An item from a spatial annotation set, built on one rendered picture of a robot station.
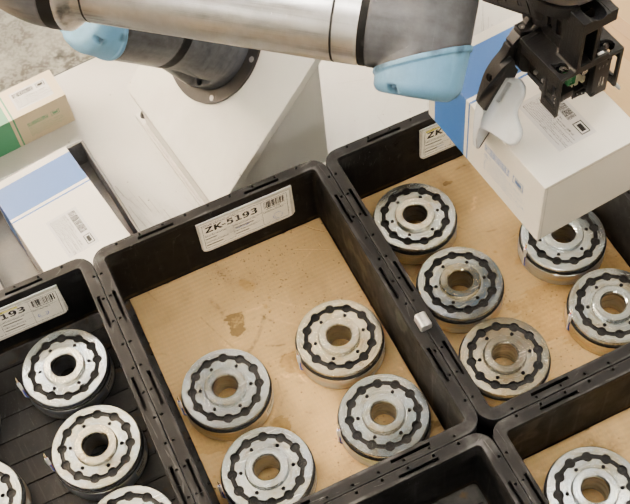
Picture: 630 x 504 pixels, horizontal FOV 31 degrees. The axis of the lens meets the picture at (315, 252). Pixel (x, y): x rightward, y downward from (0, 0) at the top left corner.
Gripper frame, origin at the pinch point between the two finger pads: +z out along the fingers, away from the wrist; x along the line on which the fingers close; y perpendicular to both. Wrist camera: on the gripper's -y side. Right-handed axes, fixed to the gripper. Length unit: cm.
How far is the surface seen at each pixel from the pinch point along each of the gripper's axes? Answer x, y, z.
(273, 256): -24.7, -16.1, 28.0
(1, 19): -30, -166, 112
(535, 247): 1.8, 1.8, 24.9
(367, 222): -15.5, -8.1, 17.9
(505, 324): -7.3, 8.6, 24.7
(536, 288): -0.2, 5.2, 27.8
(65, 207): -44, -41, 32
